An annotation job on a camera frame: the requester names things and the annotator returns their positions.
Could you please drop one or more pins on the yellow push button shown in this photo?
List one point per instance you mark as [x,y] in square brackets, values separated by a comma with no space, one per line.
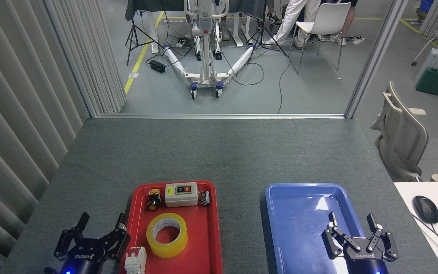
[153,203]

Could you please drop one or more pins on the table with dark cloth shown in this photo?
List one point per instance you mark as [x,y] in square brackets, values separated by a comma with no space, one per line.
[146,5]

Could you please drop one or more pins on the blue bin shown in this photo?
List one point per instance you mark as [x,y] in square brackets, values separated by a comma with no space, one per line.
[426,7]

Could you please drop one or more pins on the person in white trousers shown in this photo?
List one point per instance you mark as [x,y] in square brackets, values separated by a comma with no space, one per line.
[291,19]

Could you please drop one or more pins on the white plastic chair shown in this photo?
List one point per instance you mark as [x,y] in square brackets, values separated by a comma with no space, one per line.
[329,19]

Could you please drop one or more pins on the black power adapter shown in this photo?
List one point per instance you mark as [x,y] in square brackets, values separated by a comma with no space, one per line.
[157,66]

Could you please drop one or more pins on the yellow tape roll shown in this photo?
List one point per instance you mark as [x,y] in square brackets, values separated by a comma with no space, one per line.
[154,243]

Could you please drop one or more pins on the white circuit breaker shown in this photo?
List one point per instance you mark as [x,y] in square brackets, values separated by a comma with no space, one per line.
[135,260]

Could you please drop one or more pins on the white stand on wheels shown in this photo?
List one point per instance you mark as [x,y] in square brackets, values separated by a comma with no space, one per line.
[203,57]

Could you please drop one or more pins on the red plastic tray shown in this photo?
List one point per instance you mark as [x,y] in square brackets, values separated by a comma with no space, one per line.
[203,236]

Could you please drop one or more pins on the black tripod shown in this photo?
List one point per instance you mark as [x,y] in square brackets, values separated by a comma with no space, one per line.
[132,34]
[261,36]

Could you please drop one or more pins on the person's shoe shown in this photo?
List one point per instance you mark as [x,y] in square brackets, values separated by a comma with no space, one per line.
[274,19]

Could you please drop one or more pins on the small black component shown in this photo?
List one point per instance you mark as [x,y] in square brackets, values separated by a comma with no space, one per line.
[205,198]

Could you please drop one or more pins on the white switch box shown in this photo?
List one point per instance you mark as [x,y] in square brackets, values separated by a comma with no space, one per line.
[181,198]

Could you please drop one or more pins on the black computer mouse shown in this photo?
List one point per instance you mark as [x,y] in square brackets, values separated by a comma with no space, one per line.
[425,209]

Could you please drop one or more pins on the blue plastic tray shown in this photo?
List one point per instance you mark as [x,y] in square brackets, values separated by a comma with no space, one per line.
[299,228]

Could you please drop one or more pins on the beige office chair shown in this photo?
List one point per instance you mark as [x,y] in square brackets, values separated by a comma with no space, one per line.
[403,140]

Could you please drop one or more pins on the white desk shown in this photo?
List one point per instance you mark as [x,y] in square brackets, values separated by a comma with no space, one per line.
[432,243]

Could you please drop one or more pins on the person behind chair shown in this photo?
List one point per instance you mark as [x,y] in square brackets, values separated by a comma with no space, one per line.
[350,19]

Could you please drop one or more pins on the white power strip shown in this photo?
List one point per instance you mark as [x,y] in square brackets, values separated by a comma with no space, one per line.
[181,42]
[358,39]

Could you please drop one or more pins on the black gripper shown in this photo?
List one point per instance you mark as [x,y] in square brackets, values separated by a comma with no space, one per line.
[89,257]
[363,258]

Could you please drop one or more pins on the silver post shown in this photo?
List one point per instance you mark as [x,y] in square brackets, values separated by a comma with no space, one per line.
[375,57]

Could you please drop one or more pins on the silver rail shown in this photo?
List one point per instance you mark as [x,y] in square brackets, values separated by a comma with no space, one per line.
[219,115]

